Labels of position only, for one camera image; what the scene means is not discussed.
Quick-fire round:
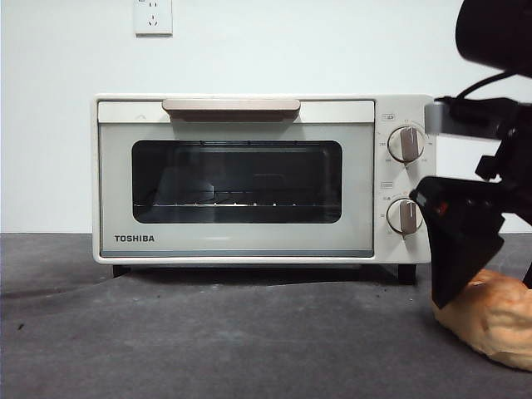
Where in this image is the golden orange bread loaf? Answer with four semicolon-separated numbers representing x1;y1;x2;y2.
431;268;532;369

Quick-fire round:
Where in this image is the cream Toshiba toaster oven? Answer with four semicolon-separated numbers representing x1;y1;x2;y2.
91;92;436;286

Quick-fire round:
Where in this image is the cream oven dial knob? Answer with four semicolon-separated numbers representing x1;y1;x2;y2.
385;197;425;237
386;126;426;164

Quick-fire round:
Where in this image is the black camera cable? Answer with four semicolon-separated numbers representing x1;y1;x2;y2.
434;70;520;110

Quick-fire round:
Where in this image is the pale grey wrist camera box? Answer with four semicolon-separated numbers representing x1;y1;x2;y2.
424;102;458;136

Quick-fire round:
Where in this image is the metal wire oven rack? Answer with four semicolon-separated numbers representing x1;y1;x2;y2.
133;194;340;209

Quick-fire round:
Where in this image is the white wall socket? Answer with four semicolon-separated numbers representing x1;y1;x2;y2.
132;0;174;37

